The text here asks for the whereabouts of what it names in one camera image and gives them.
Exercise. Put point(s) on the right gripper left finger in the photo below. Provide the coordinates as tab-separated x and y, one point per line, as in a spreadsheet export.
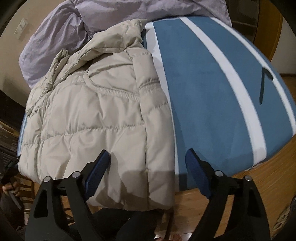
60	210

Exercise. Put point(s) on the beige puffer jacket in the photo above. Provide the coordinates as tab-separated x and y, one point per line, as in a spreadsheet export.
106	96

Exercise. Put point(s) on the person's left hand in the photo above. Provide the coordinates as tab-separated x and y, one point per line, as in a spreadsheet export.
14	188

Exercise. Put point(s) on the blue white striped bed sheet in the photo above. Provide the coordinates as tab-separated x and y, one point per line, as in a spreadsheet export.
141	89

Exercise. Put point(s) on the lavender duvet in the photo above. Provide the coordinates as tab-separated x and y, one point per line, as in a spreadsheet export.
72	24

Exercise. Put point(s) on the wooden bed frame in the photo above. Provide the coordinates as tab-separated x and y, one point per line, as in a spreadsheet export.
231	199

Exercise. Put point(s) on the white wall socket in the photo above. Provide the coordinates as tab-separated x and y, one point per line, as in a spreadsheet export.
20	28

